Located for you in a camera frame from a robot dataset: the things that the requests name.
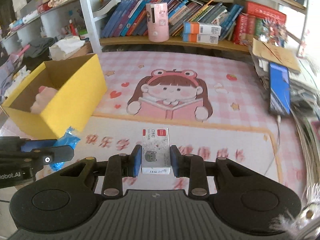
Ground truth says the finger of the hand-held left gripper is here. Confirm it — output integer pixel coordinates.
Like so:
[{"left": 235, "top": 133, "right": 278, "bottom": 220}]
[
  {"left": 0, "top": 146, "right": 75, "bottom": 166},
  {"left": 0, "top": 136, "right": 58, "bottom": 153}
]

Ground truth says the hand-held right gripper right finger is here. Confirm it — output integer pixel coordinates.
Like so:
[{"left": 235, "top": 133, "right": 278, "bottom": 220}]
[{"left": 169, "top": 144, "right": 262, "bottom": 197}]

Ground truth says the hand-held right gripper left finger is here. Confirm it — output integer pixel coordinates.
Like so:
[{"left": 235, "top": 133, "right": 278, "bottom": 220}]
[{"left": 58, "top": 144, "right": 143, "bottom": 197}]

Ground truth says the blue plastic packet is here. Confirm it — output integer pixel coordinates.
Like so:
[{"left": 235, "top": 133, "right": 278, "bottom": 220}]
[{"left": 49, "top": 126, "right": 81, "bottom": 172}]

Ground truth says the small white staples box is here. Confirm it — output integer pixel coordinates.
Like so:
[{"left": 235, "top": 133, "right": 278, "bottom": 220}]
[{"left": 141, "top": 127, "right": 173, "bottom": 175}]

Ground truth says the pink plush paw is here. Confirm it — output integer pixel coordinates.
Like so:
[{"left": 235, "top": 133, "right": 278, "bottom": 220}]
[{"left": 30, "top": 85, "right": 59, "bottom": 113}]

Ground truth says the yellow cardboard box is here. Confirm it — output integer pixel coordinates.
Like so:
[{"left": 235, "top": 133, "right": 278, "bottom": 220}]
[{"left": 0, "top": 53, "right": 108, "bottom": 140}]

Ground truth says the pink checked printed tablecloth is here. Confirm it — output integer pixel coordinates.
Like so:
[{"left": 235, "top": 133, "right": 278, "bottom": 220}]
[{"left": 0, "top": 51, "right": 310, "bottom": 195}]

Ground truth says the white printed shirt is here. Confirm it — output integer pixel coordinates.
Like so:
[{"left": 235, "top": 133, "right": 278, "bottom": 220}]
[{"left": 10, "top": 66, "right": 32, "bottom": 85}]

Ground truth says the purple garment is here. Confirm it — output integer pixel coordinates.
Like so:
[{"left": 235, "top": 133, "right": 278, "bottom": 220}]
[{"left": 0, "top": 52, "right": 24, "bottom": 98}]

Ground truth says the grey folded garment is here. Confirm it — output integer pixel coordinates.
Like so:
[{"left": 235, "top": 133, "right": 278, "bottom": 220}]
[{"left": 25, "top": 37, "right": 55, "bottom": 58}]

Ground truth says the tissue box with white tissue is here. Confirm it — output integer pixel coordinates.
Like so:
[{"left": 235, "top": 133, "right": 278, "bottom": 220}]
[{"left": 49, "top": 35, "right": 87, "bottom": 61}]

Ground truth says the orange blue white carton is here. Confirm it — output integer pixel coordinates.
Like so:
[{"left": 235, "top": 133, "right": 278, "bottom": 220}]
[
  {"left": 183, "top": 21, "right": 222, "bottom": 36},
  {"left": 182, "top": 33, "right": 220, "bottom": 45}
]

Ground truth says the pink cylindrical desk appliance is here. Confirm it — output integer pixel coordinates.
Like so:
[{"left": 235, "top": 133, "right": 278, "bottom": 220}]
[{"left": 146, "top": 2, "right": 170, "bottom": 42}]

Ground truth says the white bookshelf with wooden boards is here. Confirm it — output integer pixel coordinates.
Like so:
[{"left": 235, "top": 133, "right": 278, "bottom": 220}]
[{"left": 0, "top": 0, "right": 310, "bottom": 55}]

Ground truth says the row of blue purple books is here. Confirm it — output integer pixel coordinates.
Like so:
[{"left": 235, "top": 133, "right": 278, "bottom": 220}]
[{"left": 101, "top": 0, "right": 244, "bottom": 42}]

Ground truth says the grey fluffy fur trim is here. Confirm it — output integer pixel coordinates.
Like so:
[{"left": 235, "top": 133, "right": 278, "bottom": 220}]
[{"left": 269, "top": 182, "right": 320, "bottom": 240}]

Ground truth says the stack of papers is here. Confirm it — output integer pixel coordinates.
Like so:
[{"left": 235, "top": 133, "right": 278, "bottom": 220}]
[{"left": 250, "top": 37, "right": 320, "bottom": 188}]

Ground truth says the brown cardboard envelope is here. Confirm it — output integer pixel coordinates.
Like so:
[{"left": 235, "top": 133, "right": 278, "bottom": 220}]
[{"left": 251, "top": 37, "right": 302, "bottom": 73}]

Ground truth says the row of red books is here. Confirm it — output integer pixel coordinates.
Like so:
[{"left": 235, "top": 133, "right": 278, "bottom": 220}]
[{"left": 232, "top": 1, "right": 287, "bottom": 47}]

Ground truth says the open white book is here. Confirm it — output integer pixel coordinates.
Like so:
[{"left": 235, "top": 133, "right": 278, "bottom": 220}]
[{"left": 94, "top": 0, "right": 133, "bottom": 17}]

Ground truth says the colourful paper cranes bunch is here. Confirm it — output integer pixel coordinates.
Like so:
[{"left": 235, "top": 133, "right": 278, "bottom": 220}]
[{"left": 260, "top": 17, "right": 289, "bottom": 47}]

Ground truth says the pink stick handle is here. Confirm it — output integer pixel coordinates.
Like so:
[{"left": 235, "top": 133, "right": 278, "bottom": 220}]
[{"left": 15, "top": 44, "right": 32, "bottom": 57}]

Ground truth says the white charging cable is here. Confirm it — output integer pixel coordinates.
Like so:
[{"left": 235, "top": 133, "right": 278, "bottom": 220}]
[{"left": 265, "top": 115, "right": 283, "bottom": 174}]

